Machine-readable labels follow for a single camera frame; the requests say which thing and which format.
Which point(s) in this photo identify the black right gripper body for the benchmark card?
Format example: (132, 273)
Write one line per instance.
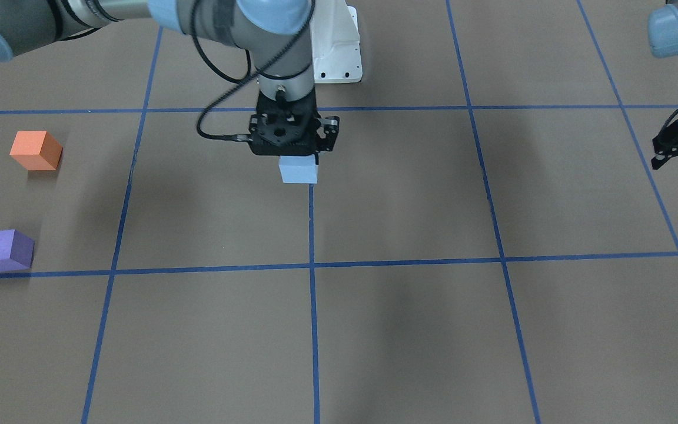
(328, 135)

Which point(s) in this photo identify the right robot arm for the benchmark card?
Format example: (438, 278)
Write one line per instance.
(267, 43)

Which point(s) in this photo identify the orange foam block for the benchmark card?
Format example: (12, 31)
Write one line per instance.
(36, 150)

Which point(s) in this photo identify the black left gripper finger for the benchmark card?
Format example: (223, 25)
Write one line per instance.
(665, 146)

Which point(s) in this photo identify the light blue foam block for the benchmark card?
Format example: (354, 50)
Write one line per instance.
(299, 169)

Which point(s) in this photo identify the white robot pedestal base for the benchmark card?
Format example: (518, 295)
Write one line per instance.
(335, 38)

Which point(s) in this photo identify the purple foam block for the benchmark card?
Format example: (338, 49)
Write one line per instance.
(16, 250)

